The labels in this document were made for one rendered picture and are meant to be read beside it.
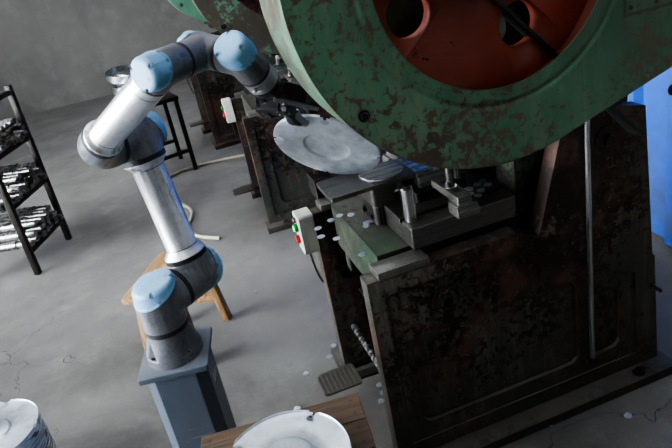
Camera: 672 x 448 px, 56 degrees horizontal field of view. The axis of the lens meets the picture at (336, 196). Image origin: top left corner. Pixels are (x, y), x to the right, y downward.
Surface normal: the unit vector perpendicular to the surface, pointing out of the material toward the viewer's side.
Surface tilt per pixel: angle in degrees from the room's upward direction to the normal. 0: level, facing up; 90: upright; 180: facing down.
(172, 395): 90
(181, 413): 90
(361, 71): 90
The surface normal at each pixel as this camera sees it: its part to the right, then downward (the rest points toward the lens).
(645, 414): -0.18, -0.90
